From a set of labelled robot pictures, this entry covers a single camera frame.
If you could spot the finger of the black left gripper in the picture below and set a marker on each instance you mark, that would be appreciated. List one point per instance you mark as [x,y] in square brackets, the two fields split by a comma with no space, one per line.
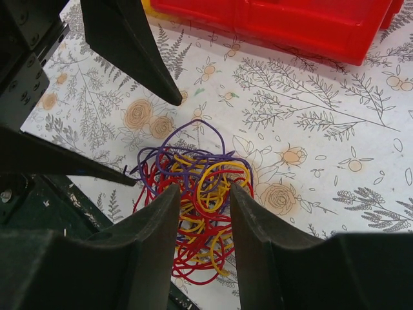
[119,32]
[24,153]

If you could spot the floral patterned table mat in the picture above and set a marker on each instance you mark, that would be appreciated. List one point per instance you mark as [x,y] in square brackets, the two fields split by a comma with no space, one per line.
[330,144]

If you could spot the red plastic bin right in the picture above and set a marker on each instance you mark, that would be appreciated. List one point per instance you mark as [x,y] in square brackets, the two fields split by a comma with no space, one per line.
[341,30]

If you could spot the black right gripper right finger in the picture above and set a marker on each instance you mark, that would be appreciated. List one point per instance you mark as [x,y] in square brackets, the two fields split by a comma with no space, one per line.
[280,267]

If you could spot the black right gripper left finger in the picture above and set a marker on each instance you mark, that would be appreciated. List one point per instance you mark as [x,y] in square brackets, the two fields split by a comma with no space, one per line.
[126,266]

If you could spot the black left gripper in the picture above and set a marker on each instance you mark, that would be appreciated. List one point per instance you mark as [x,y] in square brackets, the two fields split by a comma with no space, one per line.
[31,31]

